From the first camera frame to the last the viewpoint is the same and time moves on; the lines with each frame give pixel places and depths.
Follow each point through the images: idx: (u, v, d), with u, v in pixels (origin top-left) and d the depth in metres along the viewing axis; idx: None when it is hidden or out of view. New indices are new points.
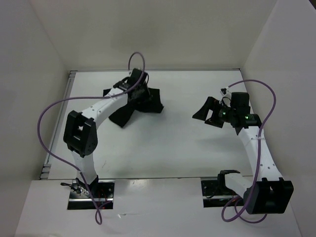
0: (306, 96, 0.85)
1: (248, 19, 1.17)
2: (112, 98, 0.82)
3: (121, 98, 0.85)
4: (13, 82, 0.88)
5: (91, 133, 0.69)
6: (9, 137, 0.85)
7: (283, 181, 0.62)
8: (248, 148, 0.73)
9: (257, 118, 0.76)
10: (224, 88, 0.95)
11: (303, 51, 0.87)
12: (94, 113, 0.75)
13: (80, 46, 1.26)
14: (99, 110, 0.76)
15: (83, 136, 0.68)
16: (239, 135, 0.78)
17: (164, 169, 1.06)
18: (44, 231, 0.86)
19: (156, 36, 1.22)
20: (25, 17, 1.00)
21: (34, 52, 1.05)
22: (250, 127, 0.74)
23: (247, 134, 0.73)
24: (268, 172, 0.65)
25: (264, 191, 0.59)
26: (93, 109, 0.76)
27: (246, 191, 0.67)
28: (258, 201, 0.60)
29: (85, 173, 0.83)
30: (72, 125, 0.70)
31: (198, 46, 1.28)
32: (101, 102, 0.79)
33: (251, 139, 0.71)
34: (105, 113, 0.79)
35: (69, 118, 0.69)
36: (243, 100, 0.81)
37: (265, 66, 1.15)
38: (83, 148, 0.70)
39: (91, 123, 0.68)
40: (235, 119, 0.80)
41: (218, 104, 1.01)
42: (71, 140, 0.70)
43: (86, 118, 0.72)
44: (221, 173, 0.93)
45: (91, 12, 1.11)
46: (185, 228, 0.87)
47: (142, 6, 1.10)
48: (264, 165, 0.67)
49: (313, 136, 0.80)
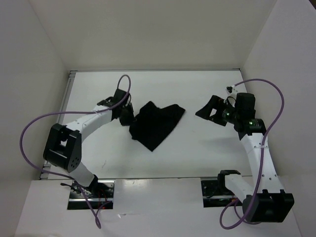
0: (306, 98, 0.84)
1: (250, 19, 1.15)
2: (97, 114, 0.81)
3: (105, 115, 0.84)
4: (12, 83, 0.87)
5: (75, 144, 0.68)
6: (9, 139, 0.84)
7: (283, 194, 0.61)
8: (250, 156, 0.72)
9: (262, 123, 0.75)
10: (230, 87, 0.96)
11: (304, 51, 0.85)
12: (79, 125, 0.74)
13: (79, 46, 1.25)
14: (85, 123, 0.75)
15: (67, 148, 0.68)
16: (242, 139, 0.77)
17: (164, 170, 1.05)
18: (44, 232, 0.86)
19: (156, 35, 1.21)
20: (24, 16, 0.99)
21: (34, 51, 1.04)
22: (254, 134, 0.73)
23: (250, 141, 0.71)
24: (269, 183, 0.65)
25: (264, 203, 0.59)
26: (78, 123, 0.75)
27: (246, 199, 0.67)
28: (257, 212, 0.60)
29: (79, 180, 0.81)
30: (56, 139, 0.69)
31: (200, 46, 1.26)
32: (85, 117, 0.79)
33: (254, 147, 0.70)
34: (90, 127, 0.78)
35: (52, 132, 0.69)
36: (249, 104, 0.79)
37: (266, 66, 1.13)
38: (66, 165, 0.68)
39: (77, 135, 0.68)
40: (239, 123, 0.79)
41: (223, 104, 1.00)
42: (53, 156, 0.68)
43: (70, 130, 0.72)
44: (221, 173, 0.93)
45: (90, 11, 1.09)
46: (185, 229, 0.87)
47: (142, 5, 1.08)
48: (265, 175, 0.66)
49: (314, 138, 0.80)
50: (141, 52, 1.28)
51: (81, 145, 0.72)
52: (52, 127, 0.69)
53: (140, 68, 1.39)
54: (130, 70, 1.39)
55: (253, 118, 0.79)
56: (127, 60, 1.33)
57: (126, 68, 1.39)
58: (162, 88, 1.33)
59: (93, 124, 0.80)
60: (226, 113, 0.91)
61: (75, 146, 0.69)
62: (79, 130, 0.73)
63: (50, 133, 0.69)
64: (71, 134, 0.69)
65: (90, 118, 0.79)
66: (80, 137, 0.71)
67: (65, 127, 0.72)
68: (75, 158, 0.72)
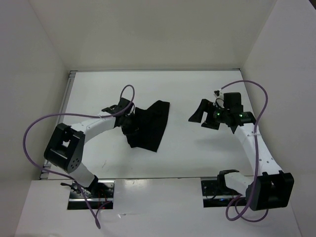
0: (305, 95, 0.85)
1: (248, 19, 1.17)
2: (101, 119, 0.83)
3: (109, 121, 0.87)
4: (12, 83, 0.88)
5: (77, 144, 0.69)
6: (9, 138, 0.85)
7: (282, 174, 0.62)
8: (245, 145, 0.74)
9: (252, 115, 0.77)
10: (217, 91, 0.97)
11: (303, 50, 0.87)
12: (83, 127, 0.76)
13: (80, 46, 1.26)
14: (89, 126, 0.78)
15: (69, 148, 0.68)
16: (235, 132, 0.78)
17: (164, 169, 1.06)
18: (44, 231, 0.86)
19: (155, 36, 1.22)
20: (24, 17, 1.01)
21: (34, 52, 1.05)
22: (245, 125, 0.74)
23: (243, 131, 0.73)
24: (267, 166, 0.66)
25: (266, 185, 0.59)
26: (82, 125, 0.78)
27: (248, 187, 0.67)
28: (261, 195, 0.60)
29: (80, 178, 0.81)
30: (59, 138, 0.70)
31: (198, 46, 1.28)
32: (90, 120, 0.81)
33: (247, 136, 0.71)
34: (94, 130, 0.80)
35: (56, 131, 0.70)
36: (235, 99, 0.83)
37: (265, 66, 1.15)
38: (66, 165, 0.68)
39: (80, 135, 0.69)
40: (230, 118, 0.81)
41: (212, 106, 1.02)
42: (54, 156, 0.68)
43: (74, 131, 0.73)
44: (221, 173, 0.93)
45: (90, 12, 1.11)
46: (185, 228, 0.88)
47: (141, 7, 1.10)
48: (262, 159, 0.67)
49: (312, 136, 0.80)
50: (140, 52, 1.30)
51: (83, 146, 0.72)
52: (57, 127, 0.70)
53: (140, 68, 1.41)
54: (129, 70, 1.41)
55: (242, 111, 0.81)
56: (127, 60, 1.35)
57: (127, 69, 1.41)
58: (161, 88, 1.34)
59: (96, 128, 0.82)
60: (217, 113, 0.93)
61: (78, 146, 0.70)
62: (82, 131, 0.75)
63: (54, 132, 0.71)
64: (74, 134, 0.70)
65: (94, 121, 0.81)
66: (83, 138, 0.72)
67: (70, 127, 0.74)
68: (76, 159, 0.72)
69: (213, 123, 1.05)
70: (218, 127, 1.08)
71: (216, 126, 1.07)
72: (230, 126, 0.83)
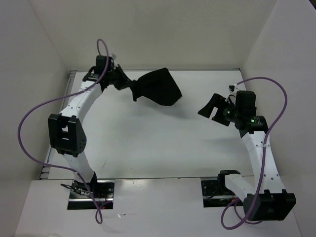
0: (305, 96, 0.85)
1: (249, 19, 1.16)
2: (86, 92, 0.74)
3: (96, 90, 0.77)
4: (13, 82, 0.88)
5: (77, 130, 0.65)
6: (10, 138, 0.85)
7: (285, 193, 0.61)
8: (251, 154, 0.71)
9: (264, 121, 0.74)
10: (233, 86, 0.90)
11: (303, 51, 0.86)
12: (74, 110, 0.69)
13: (80, 46, 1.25)
14: (78, 106, 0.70)
15: (70, 134, 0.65)
16: (243, 138, 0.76)
17: (164, 169, 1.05)
18: (44, 232, 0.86)
19: (156, 35, 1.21)
20: (23, 15, 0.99)
21: (33, 51, 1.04)
22: (256, 133, 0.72)
23: (252, 140, 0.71)
24: (271, 183, 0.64)
25: (266, 204, 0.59)
26: (71, 108, 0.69)
27: (248, 198, 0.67)
28: (259, 211, 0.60)
29: (82, 173, 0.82)
30: (56, 129, 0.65)
31: (199, 45, 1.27)
32: (76, 98, 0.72)
33: (256, 146, 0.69)
34: (85, 107, 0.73)
35: (49, 123, 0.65)
36: (249, 101, 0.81)
37: (265, 66, 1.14)
38: (75, 147, 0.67)
39: (75, 120, 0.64)
40: (240, 121, 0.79)
41: (224, 102, 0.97)
42: (62, 143, 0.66)
43: (67, 117, 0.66)
44: (221, 173, 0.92)
45: (90, 11, 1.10)
46: (185, 228, 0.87)
47: (141, 5, 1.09)
48: (267, 175, 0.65)
49: (313, 137, 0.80)
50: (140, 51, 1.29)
51: (83, 128, 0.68)
52: (49, 118, 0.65)
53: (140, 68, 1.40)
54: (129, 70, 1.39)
55: (254, 115, 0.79)
56: (127, 60, 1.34)
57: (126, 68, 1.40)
58: None
59: (86, 104, 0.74)
60: (227, 111, 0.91)
61: (78, 130, 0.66)
62: (75, 115, 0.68)
63: (48, 125, 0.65)
64: (69, 120, 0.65)
65: (80, 99, 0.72)
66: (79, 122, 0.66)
67: (61, 115, 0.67)
68: (82, 140, 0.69)
69: (223, 119, 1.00)
70: (228, 124, 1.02)
71: (225, 122, 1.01)
72: (238, 128, 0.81)
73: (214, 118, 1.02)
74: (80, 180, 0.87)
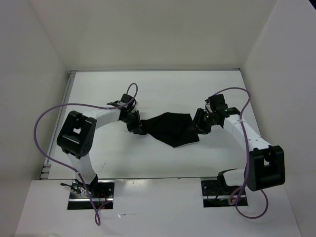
0: (304, 95, 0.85)
1: (248, 19, 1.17)
2: (108, 109, 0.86)
3: (115, 113, 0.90)
4: (13, 82, 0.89)
5: (90, 130, 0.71)
6: (9, 137, 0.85)
7: (272, 147, 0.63)
8: (234, 133, 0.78)
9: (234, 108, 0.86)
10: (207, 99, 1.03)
11: (303, 51, 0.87)
12: (93, 115, 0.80)
13: (80, 46, 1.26)
14: (98, 113, 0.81)
15: (82, 133, 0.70)
16: (224, 126, 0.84)
17: (163, 169, 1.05)
18: (43, 232, 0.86)
19: (154, 36, 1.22)
20: (24, 16, 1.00)
21: (33, 51, 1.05)
22: (230, 116, 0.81)
23: (230, 121, 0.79)
24: (257, 142, 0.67)
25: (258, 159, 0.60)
26: (92, 113, 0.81)
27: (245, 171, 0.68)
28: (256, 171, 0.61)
29: (83, 173, 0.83)
30: (72, 125, 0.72)
31: (199, 44, 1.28)
32: (99, 110, 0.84)
33: (234, 123, 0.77)
34: (100, 120, 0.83)
35: (68, 117, 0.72)
36: (219, 99, 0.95)
37: (265, 66, 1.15)
38: (79, 149, 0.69)
39: (92, 120, 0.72)
40: (217, 114, 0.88)
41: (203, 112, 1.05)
42: (68, 142, 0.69)
43: (85, 117, 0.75)
44: (220, 174, 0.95)
45: (90, 11, 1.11)
46: (185, 227, 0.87)
47: (141, 6, 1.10)
48: (252, 138, 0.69)
49: (313, 137, 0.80)
50: (140, 51, 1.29)
51: (94, 132, 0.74)
52: (69, 114, 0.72)
53: (140, 68, 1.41)
54: (129, 70, 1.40)
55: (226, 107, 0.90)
56: (127, 59, 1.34)
57: (126, 69, 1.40)
58: (161, 88, 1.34)
59: (102, 120, 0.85)
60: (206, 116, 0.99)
61: (90, 132, 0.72)
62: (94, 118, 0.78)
63: (66, 119, 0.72)
64: (87, 119, 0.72)
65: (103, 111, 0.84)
66: (95, 124, 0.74)
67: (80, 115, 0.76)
68: (88, 144, 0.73)
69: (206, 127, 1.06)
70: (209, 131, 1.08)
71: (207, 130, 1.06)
72: (217, 123, 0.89)
73: (197, 126, 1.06)
74: (80, 180, 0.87)
